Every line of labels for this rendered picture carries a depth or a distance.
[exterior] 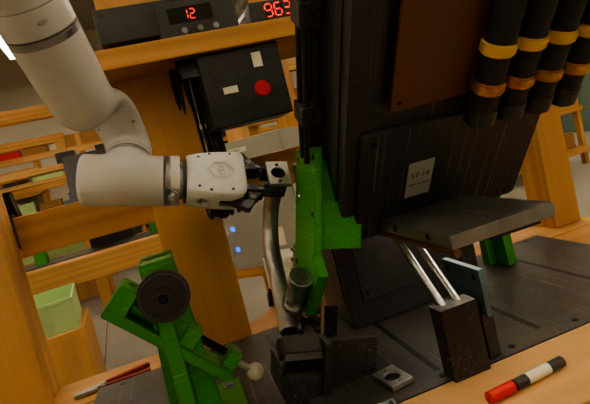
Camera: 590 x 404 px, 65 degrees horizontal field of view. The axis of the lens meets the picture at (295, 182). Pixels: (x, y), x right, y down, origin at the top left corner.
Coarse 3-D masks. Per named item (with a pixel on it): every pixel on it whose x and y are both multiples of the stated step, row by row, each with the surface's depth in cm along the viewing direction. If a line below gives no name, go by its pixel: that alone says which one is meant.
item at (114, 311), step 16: (128, 288) 67; (112, 304) 67; (128, 304) 67; (112, 320) 67; (128, 320) 67; (144, 320) 69; (144, 336) 68; (160, 336) 69; (192, 336) 70; (192, 352) 70; (208, 352) 74; (224, 352) 73; (240, 352) 73; (208, 368) 70; (224, 368) 71
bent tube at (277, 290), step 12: (276, 168) 82; (276, 180) 79; (288, 180) 80; (264, 204) 86; (276, 204) 85; (264, 216) 87; (276, 216) 87; (264, 228) 87; (276, 228) 87; (264, 240) 87; (276, 240) 87; (264, 252) 86; (276, 252) 85; (276, 264) 83; (276, 276) 81; (276, 288) 80; (276, 300) 78; (276, 312) 77; (288, 324) 74
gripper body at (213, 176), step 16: (192, 160) 78; (208, 160) 79; (224, 160) 80; (240, 160) 80; (192, 176) 76; (208, 176) 76; (224, 176) 77; (240, 176) 78; (192, 192) 74; (208, 192) 75; (224, 192) 75; (240, 192) 76; (208, 208) 78; (224, 208) 78
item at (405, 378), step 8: (384, 368) 73; (392, 368) 73; (376, 376) 72; (384, 376) 71; (400, 376) 70; (408, 376) 69; (384, 384) 70; (392, 384) 68; (400, 384) 68; (408, 384) 69; (392, 392) 68
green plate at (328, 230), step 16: (320, 160) 71; (304, 176) 77; (320, 176) 71; (304, 192) 77; (320, 192) 71; (304, 208) 77; (320, 208) 71; (336, 208) 73; (304, 224) 77; (320, 224) 71; (336, 224) 73; (352, 224) 74; (304, 240) 77; (320, 240) 71; (336, 240) 73; (352, 240) 74; (304, 256) 77; (320, 256) 71
